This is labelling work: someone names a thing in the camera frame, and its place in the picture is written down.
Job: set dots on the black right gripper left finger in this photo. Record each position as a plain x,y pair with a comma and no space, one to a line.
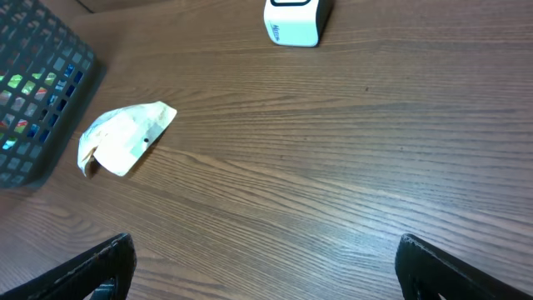
102,272

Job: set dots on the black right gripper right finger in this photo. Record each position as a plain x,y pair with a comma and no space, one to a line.
426,272

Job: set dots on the beige paper snack bag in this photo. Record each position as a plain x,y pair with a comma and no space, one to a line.
118,138

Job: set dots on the white barcode scanner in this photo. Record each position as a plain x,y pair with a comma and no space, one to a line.
296,23

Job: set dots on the grey plastic mesh basket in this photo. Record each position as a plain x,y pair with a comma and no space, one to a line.
48,77

